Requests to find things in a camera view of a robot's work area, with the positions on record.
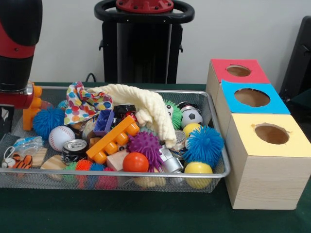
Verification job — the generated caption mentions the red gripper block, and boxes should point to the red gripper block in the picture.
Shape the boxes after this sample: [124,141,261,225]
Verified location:
[0,92,35,134]

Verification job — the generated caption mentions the orange toy building block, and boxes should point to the orange toy building block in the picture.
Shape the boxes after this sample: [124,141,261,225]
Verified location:
[86,116,141,165]
[22,83,43,132]

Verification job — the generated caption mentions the clear plastic packet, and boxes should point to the clear plastic packet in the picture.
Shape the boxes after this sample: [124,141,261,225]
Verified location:
[13,136,44,158]

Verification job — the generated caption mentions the colourful patterned cloth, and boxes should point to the colourful patterned cloth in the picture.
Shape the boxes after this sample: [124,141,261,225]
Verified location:
[64,81,114,126]

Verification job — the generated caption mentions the cream knitted cloth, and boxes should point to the cream knitted cloth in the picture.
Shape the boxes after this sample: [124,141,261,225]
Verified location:
[87,83,177,148]

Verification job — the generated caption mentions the shallow clear mesh bin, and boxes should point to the shallow clear mesh bin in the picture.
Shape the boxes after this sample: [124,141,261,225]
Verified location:
[0,86,232,194]

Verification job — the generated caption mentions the wooden box with three holes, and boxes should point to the wooden box with three holes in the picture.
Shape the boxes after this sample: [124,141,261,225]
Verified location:
[206,59,311,210]

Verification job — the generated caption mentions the small blue spiky ball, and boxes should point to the small blue spiky ball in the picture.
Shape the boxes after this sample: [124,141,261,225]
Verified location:
[32,107,66,141]

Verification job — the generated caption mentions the white baseball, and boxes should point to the white baseball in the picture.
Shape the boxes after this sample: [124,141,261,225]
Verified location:
[49,126,76,152]

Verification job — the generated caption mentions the orange ball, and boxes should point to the orange ball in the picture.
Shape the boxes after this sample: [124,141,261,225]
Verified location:
[122,152,150,173]

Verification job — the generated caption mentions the purple spiky ball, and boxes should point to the purple spiky ball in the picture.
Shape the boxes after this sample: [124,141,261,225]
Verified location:
[127,131,165,171]

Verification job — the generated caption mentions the dark green table cloth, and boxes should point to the dark green table cloth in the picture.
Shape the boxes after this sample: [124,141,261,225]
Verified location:
[0,82,311,233]

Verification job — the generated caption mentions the yellow ball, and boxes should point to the yellow ball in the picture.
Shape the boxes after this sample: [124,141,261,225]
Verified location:
[185,162,214,190]

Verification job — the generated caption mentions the large blue spiky ball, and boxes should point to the large blue spiky ball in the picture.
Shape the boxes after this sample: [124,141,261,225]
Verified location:
[184,126,225,168]

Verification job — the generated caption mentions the black chair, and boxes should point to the black chair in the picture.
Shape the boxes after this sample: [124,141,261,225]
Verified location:
[281,16,311,102]

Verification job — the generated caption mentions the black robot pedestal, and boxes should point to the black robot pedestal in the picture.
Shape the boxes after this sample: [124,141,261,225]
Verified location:
[94,0,196,84]

